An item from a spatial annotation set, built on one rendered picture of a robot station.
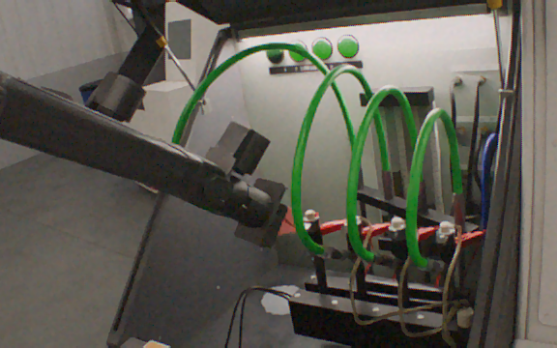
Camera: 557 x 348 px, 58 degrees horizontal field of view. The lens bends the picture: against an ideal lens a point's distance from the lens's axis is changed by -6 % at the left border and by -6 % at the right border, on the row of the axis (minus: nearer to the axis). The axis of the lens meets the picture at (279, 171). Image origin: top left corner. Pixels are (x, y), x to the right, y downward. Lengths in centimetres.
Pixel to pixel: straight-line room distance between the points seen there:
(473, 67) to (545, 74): 27
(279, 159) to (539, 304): 70
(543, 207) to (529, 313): 17
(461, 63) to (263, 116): 49
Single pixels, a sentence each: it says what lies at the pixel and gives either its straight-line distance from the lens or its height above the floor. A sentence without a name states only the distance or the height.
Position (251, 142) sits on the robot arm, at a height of 132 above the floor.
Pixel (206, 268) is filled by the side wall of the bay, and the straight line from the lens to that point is 121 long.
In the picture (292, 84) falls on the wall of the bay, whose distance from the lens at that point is 120.
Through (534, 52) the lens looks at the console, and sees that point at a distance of 80.
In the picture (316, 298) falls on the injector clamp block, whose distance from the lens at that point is 99.
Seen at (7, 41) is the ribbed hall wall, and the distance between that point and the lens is 759.
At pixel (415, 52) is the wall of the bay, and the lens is 106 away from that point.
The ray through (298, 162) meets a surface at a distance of 73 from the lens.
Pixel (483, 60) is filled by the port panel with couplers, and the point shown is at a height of 134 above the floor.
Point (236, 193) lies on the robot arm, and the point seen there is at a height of 125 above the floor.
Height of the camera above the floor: 153
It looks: 20 degrees down
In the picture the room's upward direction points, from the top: 11 degrees counter-clockwise
